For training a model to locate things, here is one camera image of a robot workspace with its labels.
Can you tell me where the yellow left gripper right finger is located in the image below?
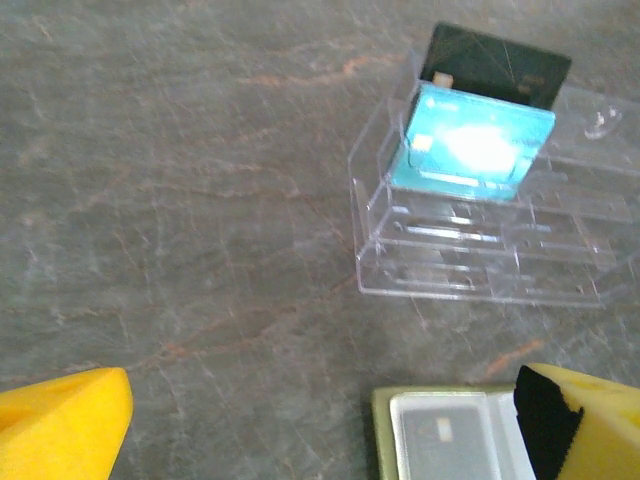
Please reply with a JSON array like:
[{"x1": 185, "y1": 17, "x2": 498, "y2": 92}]
[{"x1": 514, "y1": 363, "x2": 640, "y2": 480}]

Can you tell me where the dark grey chip card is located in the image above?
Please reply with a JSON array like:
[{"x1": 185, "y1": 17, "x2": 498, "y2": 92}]
[{"x1": 399, "y1": 404, "x2": 501, "y2": 480}]

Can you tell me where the clear acrylic card stand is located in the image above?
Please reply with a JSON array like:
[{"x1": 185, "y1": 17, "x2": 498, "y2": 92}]
[{"x1": 347, "y1": 47, "x2": 640, "y2": 307}]

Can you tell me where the teal credit card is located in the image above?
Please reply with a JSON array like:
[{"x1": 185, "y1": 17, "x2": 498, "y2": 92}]
[{"x1": 387, "y1": 82, "x2": 557, "y2": 202}]

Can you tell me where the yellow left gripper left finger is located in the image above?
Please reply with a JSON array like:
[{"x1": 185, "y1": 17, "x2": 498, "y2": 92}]
[{"x1": 0, "y1": 367, "x2": 135, "y2": 480}]

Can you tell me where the small green black block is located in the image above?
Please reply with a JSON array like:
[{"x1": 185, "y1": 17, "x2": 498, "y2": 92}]
[{"x1": 418, "y1": 22, "x2": 573, "y2": 114}]

